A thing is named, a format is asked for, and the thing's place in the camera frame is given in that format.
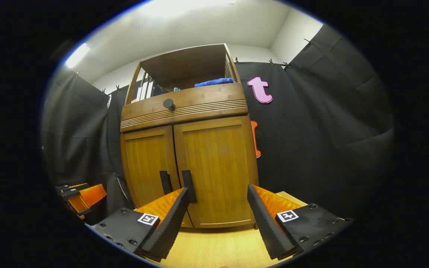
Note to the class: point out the wooden cabinet drawer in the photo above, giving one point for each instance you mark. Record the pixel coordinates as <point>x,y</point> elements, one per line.
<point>207,102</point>

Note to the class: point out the white book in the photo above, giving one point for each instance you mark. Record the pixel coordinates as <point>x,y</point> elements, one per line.
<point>145,89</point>

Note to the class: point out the ceiling light panel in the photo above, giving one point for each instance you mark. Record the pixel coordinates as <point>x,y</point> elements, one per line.
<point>77,56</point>

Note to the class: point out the wooden shoe cabinet door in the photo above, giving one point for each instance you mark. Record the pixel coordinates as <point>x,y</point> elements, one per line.
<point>145,160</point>
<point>218,160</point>

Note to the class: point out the blue folded towel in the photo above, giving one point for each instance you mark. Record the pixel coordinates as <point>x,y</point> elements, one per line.
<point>214,82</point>

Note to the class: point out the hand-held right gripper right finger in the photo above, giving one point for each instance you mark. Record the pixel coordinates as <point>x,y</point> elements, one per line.
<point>266,227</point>

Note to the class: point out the wooden double-door shoe cabinet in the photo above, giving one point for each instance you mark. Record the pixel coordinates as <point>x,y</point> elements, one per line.
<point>184,59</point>

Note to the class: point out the dark blue book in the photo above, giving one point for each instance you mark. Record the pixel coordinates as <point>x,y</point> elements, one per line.
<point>157,90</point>

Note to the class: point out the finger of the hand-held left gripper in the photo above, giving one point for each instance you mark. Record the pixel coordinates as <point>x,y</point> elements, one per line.
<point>69,190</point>
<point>88,199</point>

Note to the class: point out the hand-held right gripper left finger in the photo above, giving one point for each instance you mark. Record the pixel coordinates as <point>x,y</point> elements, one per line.
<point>169,227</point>

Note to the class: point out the black round drawer knob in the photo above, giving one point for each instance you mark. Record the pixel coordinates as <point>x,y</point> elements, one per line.
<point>169,104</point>

